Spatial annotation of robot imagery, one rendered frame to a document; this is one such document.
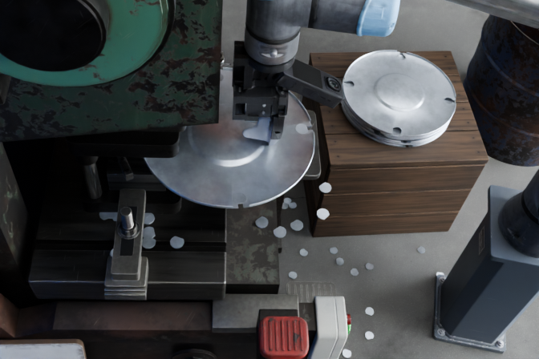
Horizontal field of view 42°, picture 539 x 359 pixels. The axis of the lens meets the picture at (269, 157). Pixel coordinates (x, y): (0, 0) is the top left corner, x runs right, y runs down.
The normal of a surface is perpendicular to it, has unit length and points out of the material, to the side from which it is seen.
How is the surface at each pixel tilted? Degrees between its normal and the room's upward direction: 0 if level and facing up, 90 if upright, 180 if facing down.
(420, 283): 0
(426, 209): 90
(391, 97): 0
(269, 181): 2
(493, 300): 90
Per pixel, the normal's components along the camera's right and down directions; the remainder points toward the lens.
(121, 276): 0.03, 0.80
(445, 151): 0.08, -0.59
